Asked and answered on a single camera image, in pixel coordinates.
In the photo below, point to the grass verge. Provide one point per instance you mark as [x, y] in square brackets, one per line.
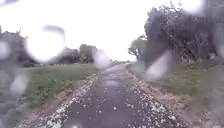
[190, 80]

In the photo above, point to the distant row of trees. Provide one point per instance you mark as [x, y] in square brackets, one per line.
[71, 55]

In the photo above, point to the dark gravel path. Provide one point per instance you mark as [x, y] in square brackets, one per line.
[108, 100]

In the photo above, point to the grass field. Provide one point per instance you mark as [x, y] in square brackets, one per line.
[53, 80]

